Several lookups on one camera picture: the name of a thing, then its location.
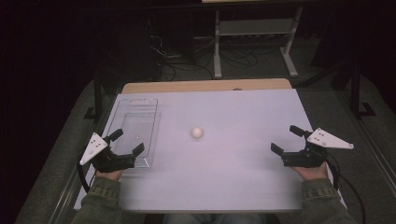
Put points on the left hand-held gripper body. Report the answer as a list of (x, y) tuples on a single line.
[(109, 161)]

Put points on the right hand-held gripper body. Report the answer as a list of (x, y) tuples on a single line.
[(303, 159)]

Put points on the clear plastic tray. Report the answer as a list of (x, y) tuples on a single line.
[(138, 124)]

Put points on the white ball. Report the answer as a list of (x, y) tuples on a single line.
[(197, 132)]

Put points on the person's left hand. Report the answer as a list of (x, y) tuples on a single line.
[(109, 174)]

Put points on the person's right hand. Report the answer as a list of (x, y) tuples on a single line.
[(311, 172)]

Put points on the black metal stand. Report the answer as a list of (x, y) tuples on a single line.
[(355, 90), (97, 93)]

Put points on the white metal stand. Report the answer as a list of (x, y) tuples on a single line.
[(255, 28)]

